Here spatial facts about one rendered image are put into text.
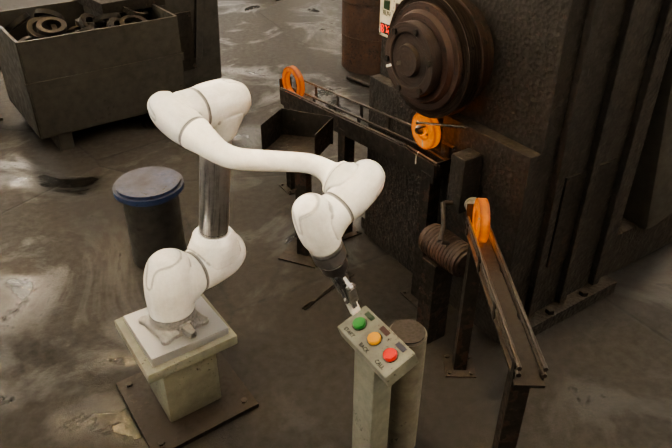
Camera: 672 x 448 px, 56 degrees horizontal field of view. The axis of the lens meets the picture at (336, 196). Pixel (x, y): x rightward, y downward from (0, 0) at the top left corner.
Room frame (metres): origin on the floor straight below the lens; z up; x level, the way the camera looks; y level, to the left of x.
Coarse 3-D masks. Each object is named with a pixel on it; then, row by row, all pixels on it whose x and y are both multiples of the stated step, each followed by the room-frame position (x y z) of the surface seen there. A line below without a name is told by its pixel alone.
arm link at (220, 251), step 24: (216, 96) 1.71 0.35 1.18; (240, 96) 1.77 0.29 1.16; (216, 120) 1.69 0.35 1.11; (240, 120) 1.77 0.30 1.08; (216, 168) 1.74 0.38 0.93; (216, 192) 1.74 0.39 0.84; (216, 216) 1.75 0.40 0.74; (192, 240) 1.76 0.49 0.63; (216, 240) 1.74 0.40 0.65; (240, 240) 1.85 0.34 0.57; (216, 264) 1.72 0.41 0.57; (240, 264) 1.80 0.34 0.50
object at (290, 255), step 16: (288, 112) 2.69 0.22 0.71; (304, 112) 2.66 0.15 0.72; (272, 128) 2.62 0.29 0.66; (288, 128) 2.70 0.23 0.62; (304, 128) 2.67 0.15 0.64; (320, 128) 2.63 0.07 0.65; (272, 144) 2.60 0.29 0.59; (288, 144) 2.59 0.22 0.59; (304, 144) 2.57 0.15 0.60; (320, 144) 2.48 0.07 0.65; (304, 176) 2.52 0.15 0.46; (304, 192) 2.52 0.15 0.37; (288, 256) 2.52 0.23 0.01; (304, 256) 2.52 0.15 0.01
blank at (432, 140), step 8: (416, 120) 2.33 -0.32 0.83; (424, 120) 2.29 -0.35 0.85; (432, 120) 2.26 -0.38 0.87; (432, 128) 2.24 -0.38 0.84; (440, 128) 2.25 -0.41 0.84; (416, 136) 2.32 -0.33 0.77; (424, 136) 2.30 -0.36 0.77; (432, 136) 2.24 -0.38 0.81; (440, 136) 2.24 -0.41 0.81; (424, 144) 2.27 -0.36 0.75; (432, 144) 2.23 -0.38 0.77
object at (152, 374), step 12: (216, 312) 1.72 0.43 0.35; (120, 324) 1.65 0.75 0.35; (132, 336) 1.59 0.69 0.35; (228, 336) 1.59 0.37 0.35; (132, 348) 1.53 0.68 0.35; (204, 348) 1.54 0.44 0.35; (216, 348) 1.55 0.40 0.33; (144, 360) 1.48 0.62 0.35; (180, 360) 1.48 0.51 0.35; (192, 360) 1.50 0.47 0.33; (144, 372) 1.44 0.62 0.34; (156, 372) 1.43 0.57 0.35; (168, 372) 1.45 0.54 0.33
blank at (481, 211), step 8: (480, 200) 1.80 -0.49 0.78; (480, 208) 1.76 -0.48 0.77; (488, 208) 1.76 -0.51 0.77; (480, 216) 1.74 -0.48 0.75; (488, 216) 1.74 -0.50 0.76; (472, 224) 1.84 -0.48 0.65; (480, 224) 1.72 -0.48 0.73; (488, 224) 1.72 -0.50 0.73; (480, 232) 1.72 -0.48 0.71; (488, 232) 1.72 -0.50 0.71; (480, 240) 1.73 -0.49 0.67
